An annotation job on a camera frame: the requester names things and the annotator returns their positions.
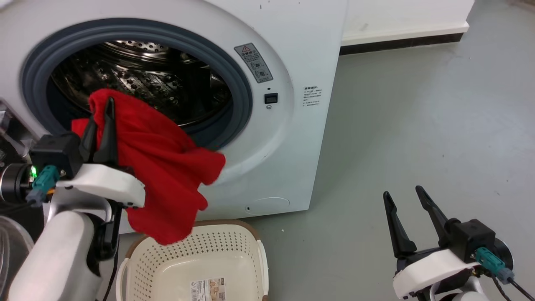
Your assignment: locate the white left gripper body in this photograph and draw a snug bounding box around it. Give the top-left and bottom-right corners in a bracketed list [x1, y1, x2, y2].
[56, 163, 146, 209]

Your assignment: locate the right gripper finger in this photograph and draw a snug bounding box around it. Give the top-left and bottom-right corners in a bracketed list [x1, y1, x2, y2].
[383, 191, 418, 259]
[415, 185, 451, 248]

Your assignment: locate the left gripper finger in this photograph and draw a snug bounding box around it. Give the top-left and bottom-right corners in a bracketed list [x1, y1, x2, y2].
[79, 117, 99, 164]
[93, 97, 119, 165]

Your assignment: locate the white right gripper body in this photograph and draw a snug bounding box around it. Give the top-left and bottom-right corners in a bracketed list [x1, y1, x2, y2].
[392, 246, 482, 300]

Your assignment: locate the red garment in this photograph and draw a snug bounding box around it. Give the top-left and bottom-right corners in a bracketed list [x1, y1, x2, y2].
[71, 88, 227, 246]

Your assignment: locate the cream perforated laundry basket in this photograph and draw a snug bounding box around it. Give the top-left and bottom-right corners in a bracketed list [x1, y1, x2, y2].
[116, 219, 269, 301]

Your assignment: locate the white front-load washing machine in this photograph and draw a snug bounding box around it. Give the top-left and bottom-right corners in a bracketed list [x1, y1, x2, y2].
[0, 0, 349, 235]

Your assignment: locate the perforated steel drum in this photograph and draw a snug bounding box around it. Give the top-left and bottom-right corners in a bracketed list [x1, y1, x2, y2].
[49, 40, 233, 127]

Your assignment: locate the round white filter cover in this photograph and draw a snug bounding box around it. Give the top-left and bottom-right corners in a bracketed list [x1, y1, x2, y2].
[245, 197, 290, 216]

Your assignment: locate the grey rubber door gasket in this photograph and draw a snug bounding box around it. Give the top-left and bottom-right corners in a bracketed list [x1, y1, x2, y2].
[21, 18, 253, 152]

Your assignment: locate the paper product label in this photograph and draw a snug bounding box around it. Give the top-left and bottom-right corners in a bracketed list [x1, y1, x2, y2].
[191, 278, 226, 301]

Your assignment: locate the small printed text label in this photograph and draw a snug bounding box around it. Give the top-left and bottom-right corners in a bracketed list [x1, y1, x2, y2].
[303, 85, 324, 107]

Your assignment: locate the grey warning sticker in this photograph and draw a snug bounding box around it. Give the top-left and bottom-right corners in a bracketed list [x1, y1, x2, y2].
[234, 43, 273, 84]

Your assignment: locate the white ledge with dark base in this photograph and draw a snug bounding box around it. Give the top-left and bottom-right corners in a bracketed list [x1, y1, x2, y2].
[339, 0, 476, 56]

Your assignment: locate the teal left cable connector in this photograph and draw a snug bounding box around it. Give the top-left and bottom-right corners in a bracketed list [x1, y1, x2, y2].
[26, 165, 60, 206]

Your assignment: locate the teal cable connector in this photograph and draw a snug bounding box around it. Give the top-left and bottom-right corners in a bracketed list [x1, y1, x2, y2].
[475, 247, 515, 285]
[26, 165, 60, 206]

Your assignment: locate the teal right cable connector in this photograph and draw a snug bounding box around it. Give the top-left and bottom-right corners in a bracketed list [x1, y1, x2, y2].
[475, 247, 515, 285]

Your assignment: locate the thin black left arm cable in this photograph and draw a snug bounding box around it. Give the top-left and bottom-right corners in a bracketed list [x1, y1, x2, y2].
[102, 205, 123, 301]

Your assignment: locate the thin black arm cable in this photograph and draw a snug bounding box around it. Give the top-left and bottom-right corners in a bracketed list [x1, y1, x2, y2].
[102, 205, 123, 301]
[490, 274, 535, 301]

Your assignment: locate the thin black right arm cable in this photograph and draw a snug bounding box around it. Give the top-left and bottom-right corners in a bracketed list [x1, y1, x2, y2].
[490, 274, 535, 301]

